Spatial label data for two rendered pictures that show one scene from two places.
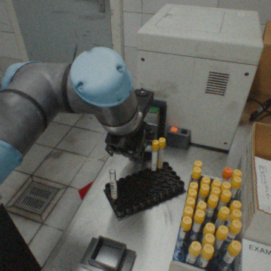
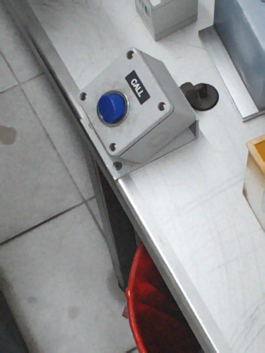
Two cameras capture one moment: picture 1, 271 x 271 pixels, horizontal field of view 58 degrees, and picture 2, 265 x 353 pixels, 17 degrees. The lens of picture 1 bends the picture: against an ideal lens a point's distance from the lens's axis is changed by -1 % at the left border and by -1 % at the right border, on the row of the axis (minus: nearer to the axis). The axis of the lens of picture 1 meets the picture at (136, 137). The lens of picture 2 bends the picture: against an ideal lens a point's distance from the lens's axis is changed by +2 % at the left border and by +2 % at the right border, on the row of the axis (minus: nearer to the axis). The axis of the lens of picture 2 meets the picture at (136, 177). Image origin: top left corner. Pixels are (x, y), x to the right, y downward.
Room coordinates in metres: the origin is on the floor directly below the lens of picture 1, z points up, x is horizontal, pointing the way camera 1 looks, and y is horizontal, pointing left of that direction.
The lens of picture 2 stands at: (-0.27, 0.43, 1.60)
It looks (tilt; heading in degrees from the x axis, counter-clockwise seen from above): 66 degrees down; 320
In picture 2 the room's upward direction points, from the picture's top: 8 degrees counter-clockwise
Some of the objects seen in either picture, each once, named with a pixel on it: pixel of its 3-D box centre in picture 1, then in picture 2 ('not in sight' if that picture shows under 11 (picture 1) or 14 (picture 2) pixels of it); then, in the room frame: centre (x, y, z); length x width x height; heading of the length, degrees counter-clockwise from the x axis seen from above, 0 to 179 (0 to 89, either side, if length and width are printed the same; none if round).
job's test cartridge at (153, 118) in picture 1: (150, 118); not in sight; (0.56, -0.04, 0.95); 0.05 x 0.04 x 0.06; 71
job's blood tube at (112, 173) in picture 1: (114, 187); not in sight; (0.33, 0.05, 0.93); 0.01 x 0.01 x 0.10; 26
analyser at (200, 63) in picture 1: (195, 75); not in sight; (0.66, -0.17, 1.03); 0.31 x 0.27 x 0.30; 161
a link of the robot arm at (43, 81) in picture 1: (40, 92); not in sight; (0.33, 0.14, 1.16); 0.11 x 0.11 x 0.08; 78
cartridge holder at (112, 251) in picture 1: (107, 256); not in sight; (0.20, 0.05, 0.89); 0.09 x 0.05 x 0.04; 71
